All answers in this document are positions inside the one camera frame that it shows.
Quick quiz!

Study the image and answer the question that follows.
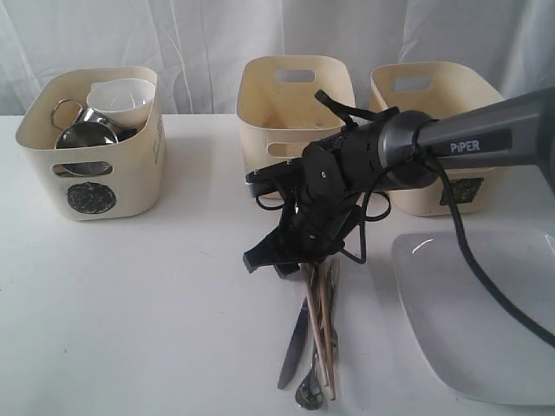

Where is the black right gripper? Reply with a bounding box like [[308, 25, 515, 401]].
[[243, 143, 364, 278]]

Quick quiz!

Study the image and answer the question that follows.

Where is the cream bin square mark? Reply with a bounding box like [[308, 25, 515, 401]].
[[369, 62, 506, 217]]

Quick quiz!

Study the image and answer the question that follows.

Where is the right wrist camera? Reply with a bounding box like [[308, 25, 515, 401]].
[[245, 158, 304, 198]]

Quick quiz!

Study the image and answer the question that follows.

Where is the steel table knife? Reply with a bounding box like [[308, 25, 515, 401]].
[[277, 299, 309, 390]]

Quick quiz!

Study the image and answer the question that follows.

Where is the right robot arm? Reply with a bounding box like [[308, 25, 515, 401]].
[[243, 88, 554, 275]]

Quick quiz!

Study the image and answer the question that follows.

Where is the steel spoon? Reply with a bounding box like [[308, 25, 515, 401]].
[[295, 352, 324, 411]]

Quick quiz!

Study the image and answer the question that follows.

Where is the white square plate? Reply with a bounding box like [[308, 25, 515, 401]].
[[392, 229, 554, 406]]

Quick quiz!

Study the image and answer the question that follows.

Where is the white backdrop curtain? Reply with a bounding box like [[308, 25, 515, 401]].
[[1, 1, 554, 115]]

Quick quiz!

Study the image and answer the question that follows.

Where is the steel fork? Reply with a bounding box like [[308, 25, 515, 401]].
[[324, 258, 343, 387]]

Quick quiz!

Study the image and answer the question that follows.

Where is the cream bin triangle mark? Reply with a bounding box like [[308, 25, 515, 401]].
[[236, 55, 356, 173]]

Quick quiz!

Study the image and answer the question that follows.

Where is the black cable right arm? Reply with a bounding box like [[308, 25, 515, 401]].
[[255, 88, 555, 339]]

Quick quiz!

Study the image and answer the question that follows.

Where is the white plastic bowl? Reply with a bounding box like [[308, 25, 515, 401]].
[[86, 78, 156, 127]]

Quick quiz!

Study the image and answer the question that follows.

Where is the cream bin circle mark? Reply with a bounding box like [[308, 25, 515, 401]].
[[16, 67, 166, 221]]

